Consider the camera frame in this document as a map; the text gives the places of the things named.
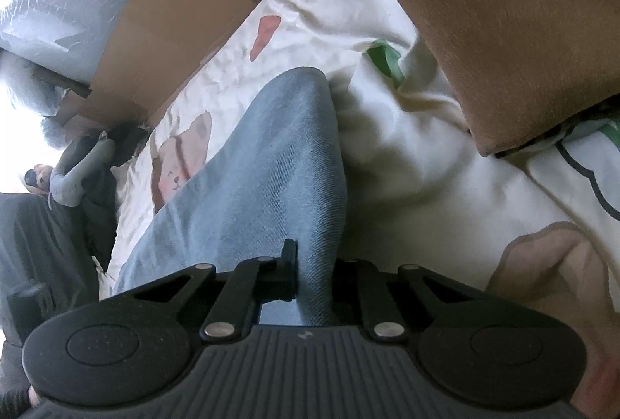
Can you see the small plush doll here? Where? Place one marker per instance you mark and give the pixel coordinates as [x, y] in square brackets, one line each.
[38, 179]

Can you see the white pillow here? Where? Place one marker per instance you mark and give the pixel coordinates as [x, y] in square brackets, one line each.
[29, 99]

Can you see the blue denim jeans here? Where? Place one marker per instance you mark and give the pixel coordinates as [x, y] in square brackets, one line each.
[271, 186]

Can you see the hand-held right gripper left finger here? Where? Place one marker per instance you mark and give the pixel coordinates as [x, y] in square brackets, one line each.
[289, 269]

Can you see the brown fleece cloth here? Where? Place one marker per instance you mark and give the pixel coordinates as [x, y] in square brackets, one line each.
[508, 12]

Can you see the grey neck pillow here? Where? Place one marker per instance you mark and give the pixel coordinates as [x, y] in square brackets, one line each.
[80, 167]

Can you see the flat brown cardboard sheet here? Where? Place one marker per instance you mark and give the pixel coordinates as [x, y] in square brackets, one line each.
[193, 2]

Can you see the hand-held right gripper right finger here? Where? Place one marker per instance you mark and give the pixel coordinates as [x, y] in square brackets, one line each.
[346, 283]

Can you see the dark green garment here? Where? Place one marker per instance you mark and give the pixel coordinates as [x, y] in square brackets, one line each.
[43, 244]

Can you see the cream bear print blanket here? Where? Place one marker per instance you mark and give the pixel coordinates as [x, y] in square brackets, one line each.
[411, 147]

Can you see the black cloth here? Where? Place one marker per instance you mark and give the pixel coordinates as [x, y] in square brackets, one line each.
[109, 186]

